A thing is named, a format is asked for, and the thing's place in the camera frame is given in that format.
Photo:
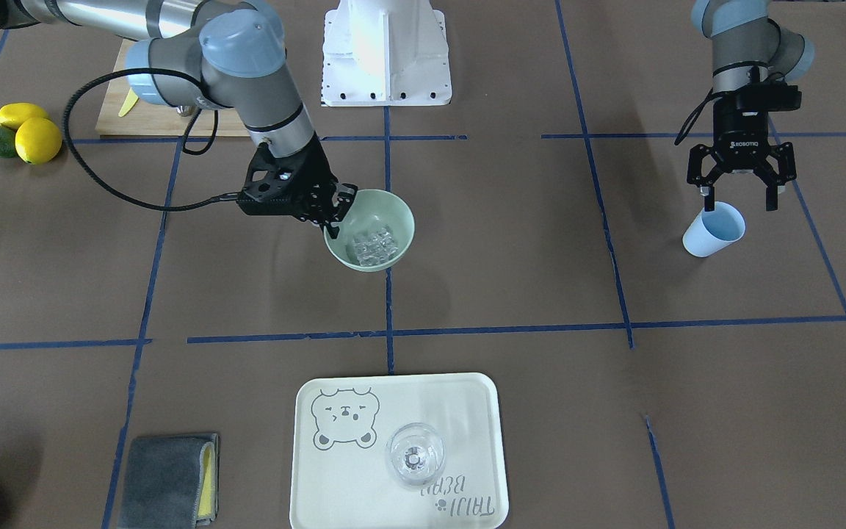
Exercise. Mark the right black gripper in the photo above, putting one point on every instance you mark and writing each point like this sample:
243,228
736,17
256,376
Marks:
316,176

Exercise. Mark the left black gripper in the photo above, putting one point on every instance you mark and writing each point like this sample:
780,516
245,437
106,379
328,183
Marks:
739,129

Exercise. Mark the green bowl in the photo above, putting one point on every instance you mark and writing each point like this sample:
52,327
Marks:
371,209

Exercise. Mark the light blue plastic cup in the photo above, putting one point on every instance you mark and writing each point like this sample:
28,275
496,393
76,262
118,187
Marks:
712,231

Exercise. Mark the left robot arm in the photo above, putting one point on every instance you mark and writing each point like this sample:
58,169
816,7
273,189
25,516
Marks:
755,67

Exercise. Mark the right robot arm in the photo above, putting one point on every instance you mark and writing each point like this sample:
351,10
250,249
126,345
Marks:
214,55

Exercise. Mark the ice cubes in bowl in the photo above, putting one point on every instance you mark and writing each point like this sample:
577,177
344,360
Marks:
373,247

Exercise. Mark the wooden cutting board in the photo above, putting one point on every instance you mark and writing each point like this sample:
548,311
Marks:
155,120

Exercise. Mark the yellow plastic knife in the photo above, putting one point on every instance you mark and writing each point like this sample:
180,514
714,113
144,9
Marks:
128,103

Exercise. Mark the cream bear tray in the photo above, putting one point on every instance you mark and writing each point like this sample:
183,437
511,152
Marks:
340,477

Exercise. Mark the clear wine glass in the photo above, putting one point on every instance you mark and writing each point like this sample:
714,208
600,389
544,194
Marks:
416,455

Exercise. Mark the whole yellow lemon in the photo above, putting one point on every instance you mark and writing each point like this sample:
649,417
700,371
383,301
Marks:
38,141

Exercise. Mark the grey folded cloth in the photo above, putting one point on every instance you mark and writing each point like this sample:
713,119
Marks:
171,481

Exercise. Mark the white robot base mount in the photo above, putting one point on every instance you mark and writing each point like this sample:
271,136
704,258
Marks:
385,54

